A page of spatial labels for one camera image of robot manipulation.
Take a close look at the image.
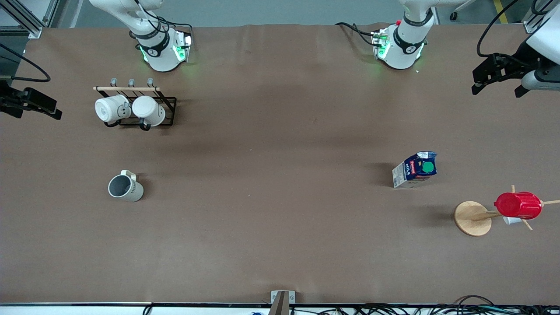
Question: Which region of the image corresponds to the cream mug grey inside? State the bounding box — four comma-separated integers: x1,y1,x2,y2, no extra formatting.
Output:
108,170,144,203

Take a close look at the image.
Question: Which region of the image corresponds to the blue milk carton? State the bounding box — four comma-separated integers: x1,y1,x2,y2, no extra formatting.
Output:
392,151,438,189

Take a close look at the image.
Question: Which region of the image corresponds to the red plastic cup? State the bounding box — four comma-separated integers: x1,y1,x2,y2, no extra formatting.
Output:
494,192,543,220

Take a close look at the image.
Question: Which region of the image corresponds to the white ceramic mug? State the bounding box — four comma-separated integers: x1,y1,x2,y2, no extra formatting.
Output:
95,94,131,124
132,96,166,131

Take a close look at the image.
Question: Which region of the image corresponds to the wooden mug tree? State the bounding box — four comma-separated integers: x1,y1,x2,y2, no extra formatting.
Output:
454,185,560,237

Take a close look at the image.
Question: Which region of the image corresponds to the brown table cover sheet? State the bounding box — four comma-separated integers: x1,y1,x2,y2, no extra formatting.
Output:
0,23,560,305

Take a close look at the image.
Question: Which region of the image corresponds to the aluminium frame profile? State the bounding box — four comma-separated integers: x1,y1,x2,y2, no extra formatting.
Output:
0,0,67,39
523,0,546,35

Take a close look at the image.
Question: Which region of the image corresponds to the black wire mug rack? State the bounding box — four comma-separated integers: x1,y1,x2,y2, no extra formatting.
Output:
93,78,177,131

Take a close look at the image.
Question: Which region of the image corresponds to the black base power cable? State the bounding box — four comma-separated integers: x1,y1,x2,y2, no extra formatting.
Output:
131,0,194,49
335,21,378,48

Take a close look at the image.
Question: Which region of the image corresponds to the black looped cable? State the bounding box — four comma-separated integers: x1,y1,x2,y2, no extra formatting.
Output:
454,295,496,308

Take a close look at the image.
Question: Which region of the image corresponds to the white table edge rail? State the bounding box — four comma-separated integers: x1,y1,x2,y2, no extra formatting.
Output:
0,302,560,315

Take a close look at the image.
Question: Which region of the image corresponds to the black cable tangle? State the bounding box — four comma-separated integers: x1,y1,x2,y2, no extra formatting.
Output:
289,303,560,315

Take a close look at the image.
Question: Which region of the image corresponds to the grey metal camera bracket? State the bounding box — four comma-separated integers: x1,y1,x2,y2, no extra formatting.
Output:
270,290,296,315

